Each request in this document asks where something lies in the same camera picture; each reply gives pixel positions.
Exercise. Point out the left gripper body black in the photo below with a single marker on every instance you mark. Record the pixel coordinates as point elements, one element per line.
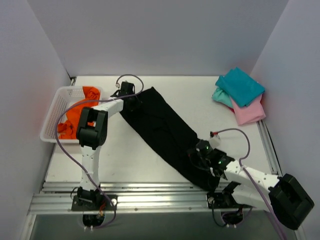
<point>135,100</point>

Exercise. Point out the pink folded t shirt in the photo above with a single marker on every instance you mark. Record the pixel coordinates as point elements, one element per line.
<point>249,114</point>

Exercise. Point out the mint green folded t shirt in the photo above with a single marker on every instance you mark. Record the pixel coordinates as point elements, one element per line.
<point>222,97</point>

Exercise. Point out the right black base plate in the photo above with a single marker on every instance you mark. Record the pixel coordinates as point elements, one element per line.
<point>217,200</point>

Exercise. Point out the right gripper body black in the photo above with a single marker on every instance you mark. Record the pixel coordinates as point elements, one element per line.
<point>196,158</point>

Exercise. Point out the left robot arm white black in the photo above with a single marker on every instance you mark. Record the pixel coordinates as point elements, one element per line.
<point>92,134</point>

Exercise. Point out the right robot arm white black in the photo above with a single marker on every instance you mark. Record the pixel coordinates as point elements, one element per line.
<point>283,195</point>

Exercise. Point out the black t shirt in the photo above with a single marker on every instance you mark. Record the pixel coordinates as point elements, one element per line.
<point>167,134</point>

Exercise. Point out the orange t shirt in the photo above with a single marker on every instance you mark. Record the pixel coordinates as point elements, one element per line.
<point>68,129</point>

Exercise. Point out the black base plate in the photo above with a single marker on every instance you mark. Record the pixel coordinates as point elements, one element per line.
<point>217,200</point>
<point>100,203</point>

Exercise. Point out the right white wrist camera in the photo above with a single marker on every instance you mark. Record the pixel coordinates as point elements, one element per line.
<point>214,140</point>

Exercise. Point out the white plastic basket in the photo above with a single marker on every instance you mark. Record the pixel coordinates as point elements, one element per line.
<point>64,98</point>

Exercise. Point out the aluminium rail frame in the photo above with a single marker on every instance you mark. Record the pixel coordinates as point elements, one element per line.
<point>154,201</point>

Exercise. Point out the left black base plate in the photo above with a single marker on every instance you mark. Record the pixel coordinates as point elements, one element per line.
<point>100,203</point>

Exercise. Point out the teal folded t shirt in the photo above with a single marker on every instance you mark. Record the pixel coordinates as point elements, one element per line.
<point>240,87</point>

